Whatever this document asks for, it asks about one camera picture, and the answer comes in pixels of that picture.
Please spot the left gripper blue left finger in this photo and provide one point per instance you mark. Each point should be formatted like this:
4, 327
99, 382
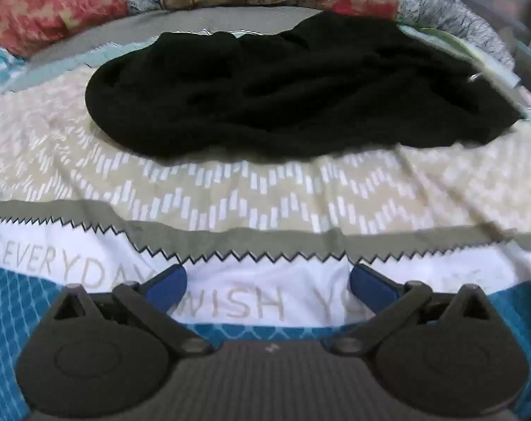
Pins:
148, 305

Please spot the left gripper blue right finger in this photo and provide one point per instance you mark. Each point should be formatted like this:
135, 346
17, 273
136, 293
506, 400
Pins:
392, 303

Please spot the black pants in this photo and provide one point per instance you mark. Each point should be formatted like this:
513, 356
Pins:
334, 83

